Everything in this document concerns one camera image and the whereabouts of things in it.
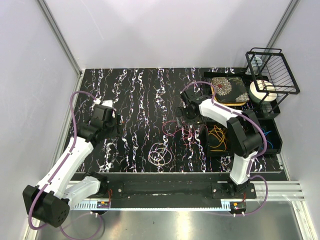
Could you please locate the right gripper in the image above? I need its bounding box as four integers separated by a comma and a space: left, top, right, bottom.
174, 105, 205, 130

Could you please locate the pink cable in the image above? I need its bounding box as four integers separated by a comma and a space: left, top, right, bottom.
161, 120, 203, 148

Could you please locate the yellow cable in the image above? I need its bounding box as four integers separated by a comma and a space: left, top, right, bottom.
207, 124, 229, 153

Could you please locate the white cable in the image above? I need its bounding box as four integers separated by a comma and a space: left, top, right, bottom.
147, 142, 174, 167

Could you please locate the blue cable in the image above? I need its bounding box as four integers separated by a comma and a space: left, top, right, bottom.
257, 127, 275, 153

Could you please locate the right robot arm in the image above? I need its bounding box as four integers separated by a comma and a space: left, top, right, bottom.
176, 89, 267, 199

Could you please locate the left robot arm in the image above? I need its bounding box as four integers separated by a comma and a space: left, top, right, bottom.
22, 100, 122, 228

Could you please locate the black marble pattern mat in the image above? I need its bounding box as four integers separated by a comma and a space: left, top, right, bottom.
63, 66, 283, 174

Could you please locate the black bin left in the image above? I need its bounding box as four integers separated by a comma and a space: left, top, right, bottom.
205, 121, 231, 157

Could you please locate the black bin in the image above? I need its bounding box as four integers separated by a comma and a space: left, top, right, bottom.
205, 121, 231, 157
258, 118, 283, 155

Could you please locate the floral black cushion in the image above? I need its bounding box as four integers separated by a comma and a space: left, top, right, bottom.
211, 76, 250, 107

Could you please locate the black tray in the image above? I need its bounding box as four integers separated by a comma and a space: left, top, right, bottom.
203, 71, 271, 118

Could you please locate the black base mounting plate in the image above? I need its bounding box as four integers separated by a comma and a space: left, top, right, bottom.
85, 171, 288, 199

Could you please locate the white plate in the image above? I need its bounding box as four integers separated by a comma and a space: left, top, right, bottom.
249, 79, 278, 104

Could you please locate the black bin right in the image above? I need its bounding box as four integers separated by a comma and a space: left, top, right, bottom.
258, 118, 283, 155

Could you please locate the white cup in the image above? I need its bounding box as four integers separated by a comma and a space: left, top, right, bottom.
250, 56, 263, 75

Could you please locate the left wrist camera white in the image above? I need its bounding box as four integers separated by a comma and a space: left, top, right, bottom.
93, 98, 115, 114

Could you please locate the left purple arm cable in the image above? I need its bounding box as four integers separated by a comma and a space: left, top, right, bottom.
27, 91, 106, 238

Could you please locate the black wire dish rack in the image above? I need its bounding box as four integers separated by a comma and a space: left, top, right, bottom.
245, 47, 301, 118

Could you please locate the aluminium rail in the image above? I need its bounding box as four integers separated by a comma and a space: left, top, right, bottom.
72, 181, 305, 212

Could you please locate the left aluminium frame post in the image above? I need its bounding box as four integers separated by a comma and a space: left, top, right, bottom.
34, 0, 85, 78

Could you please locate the aluminium frame post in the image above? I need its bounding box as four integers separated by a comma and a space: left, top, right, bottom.
266, 0, 300, 49
34, 0, 85, 78

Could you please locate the right aluminium frame post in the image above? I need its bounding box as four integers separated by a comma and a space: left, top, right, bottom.
266, 0, 300, 49

